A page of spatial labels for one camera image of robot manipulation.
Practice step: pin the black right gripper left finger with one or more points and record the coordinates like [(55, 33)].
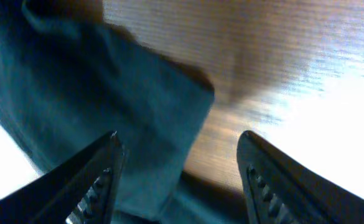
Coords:
[(82, 189)]

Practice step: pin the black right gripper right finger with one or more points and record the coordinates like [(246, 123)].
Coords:
[(278, 189)]

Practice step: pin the dark green shirt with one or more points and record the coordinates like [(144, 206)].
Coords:
[(64, 83)]

